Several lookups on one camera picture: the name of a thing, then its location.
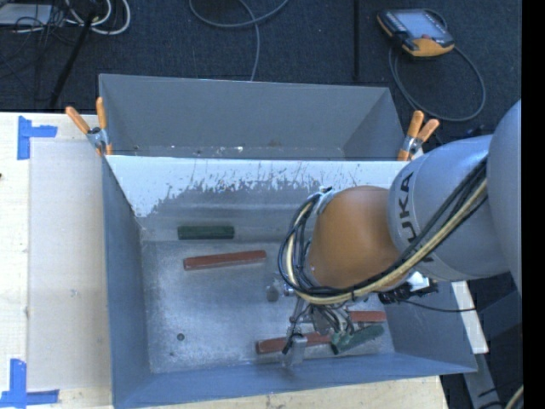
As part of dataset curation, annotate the red-brown flat block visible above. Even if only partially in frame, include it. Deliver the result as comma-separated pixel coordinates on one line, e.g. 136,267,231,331
182,249,268,272
255,331,334,355
347,309,388,325

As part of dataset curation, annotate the dark green flat block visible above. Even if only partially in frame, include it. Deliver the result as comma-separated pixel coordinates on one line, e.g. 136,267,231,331
176,224,236,241
330,323,386,355

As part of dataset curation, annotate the grey metal bin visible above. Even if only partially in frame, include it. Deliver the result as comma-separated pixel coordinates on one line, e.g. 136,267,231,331
97,73,479,409

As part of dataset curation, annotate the pale wood flat board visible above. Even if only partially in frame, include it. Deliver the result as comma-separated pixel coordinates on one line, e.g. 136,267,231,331
26,136,114,394

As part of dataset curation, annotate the black cylinder on white bracket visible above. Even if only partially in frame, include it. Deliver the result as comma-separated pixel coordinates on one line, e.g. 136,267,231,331
377,273,439,305

